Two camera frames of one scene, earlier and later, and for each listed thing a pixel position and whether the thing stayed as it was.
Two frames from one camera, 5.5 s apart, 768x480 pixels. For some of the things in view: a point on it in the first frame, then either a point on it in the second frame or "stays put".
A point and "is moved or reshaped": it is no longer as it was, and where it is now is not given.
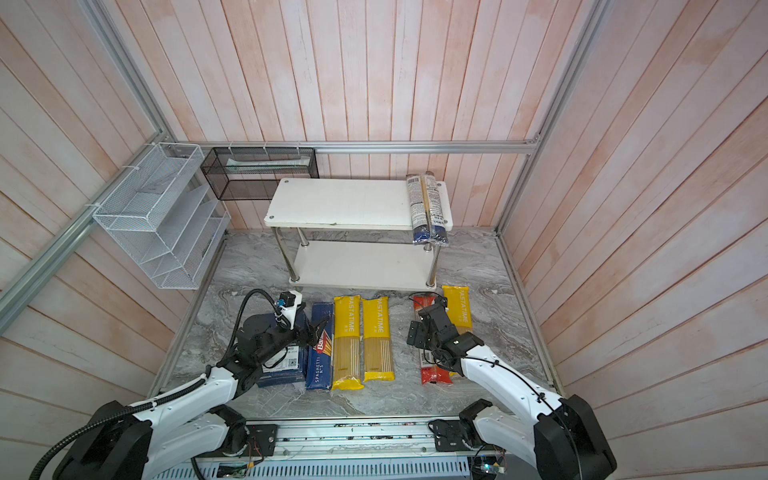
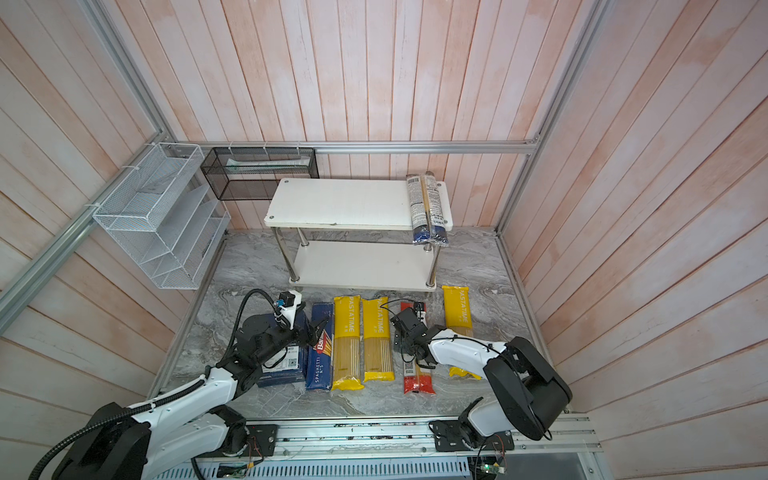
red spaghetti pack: (430, 373) is moved or reshaped
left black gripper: (312, 336) stays put
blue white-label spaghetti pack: (438, 226) stays put
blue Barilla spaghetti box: (320, 357) stays put
